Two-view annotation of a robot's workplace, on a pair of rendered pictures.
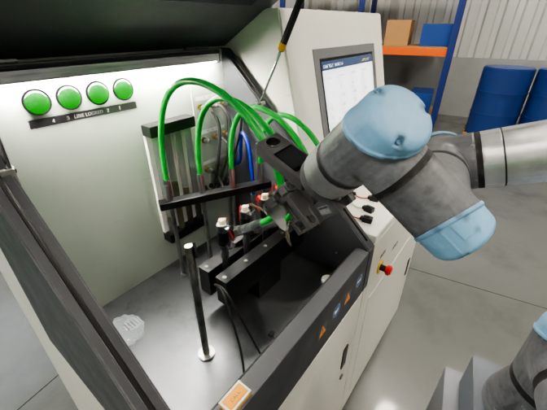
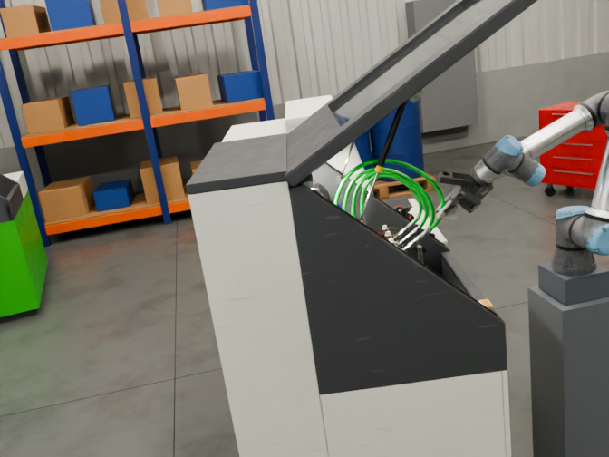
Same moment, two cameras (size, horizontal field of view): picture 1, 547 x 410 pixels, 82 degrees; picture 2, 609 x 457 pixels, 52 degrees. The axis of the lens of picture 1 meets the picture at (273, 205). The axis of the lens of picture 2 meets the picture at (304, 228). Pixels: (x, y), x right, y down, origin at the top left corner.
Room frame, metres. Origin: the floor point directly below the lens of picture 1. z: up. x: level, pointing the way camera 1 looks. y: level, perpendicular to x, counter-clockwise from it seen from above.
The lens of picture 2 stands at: (-0.84, 1.58, 1.85)
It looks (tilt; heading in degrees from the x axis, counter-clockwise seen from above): 17 degrees down; 323
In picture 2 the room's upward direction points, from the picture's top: 8 degrees counter-clockwise
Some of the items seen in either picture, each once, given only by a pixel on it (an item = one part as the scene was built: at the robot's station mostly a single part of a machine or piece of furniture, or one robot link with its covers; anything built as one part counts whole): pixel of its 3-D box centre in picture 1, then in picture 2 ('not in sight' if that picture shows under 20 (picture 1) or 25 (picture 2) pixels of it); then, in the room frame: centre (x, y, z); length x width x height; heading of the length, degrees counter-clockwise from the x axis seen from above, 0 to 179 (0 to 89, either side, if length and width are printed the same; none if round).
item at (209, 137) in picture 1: (216, 136); not in sight; (0.98, 0.18, 1.20); 0.13 x 0.03 x 0.31; 142
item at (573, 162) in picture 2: not in sight; (585, 151); (2.18, -4.06, 0.43); 0.70 x 0.46 x 0.86; 177
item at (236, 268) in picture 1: (256, 262); not in sight; (0.72, 0.05, 0.91); 0.34 x 0.10 x 0.15; 142
